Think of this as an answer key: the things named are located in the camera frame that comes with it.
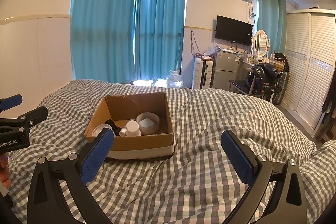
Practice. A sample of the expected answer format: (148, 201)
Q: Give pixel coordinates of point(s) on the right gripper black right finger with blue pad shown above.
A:
(287, 202)

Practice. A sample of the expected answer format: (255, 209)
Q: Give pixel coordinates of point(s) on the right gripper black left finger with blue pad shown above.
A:
(47, 204)

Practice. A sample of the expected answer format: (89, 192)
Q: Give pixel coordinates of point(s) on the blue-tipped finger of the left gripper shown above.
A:
(10, 102)

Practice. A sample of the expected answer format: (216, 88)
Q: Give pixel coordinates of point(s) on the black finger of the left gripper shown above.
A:
(31, 119)

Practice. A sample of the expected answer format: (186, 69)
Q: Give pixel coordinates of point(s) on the white plastic bottle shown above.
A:
(130, 129)

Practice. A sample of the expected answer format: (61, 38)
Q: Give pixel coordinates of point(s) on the white tape roll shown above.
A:
(153, 117)

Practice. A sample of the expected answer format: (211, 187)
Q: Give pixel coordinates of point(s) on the person's hand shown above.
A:
(4, 170)

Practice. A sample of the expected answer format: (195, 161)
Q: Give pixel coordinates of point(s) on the clear round plastic lid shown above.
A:
(99, 128)

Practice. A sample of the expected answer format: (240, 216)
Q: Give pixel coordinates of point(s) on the grey checked duvet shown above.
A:
(197, 184)

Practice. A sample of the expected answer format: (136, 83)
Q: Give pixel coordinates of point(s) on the black object in box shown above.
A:
(114, 127)

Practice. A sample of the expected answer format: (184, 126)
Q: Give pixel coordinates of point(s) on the brown cardboard box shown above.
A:
(122, 109)

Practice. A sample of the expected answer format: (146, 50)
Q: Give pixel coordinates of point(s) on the black clothes pile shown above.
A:
(269, 80)

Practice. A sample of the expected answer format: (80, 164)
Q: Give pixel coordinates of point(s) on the black chair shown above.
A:
(242, 87)

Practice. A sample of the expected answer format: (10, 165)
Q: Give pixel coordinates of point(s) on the blue curtain left panel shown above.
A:
(101, 39)

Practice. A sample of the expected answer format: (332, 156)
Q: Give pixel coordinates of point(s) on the blue curtain panel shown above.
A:
(101, 39)
(158, 37)

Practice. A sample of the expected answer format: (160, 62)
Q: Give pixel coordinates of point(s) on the white louvred wardrobe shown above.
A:
(310, 51)

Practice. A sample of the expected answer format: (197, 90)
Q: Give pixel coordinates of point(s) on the grey mini fridge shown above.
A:
(225, 69)

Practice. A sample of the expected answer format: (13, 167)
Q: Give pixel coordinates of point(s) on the white suitcase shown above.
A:
(202, 73)

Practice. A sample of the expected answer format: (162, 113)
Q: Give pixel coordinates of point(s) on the clear water jug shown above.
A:
(174, 80)

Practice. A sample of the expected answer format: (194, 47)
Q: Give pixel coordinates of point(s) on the white oval vanity mirror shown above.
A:
(260, 44)

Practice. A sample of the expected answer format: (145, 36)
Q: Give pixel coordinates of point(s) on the blue curtain middle panel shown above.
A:
(158, 37)

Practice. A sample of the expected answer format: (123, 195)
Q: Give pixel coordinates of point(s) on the blue curtain right window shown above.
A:
(272, 20)

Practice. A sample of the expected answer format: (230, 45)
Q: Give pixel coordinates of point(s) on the black wall television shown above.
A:
(233, 30)

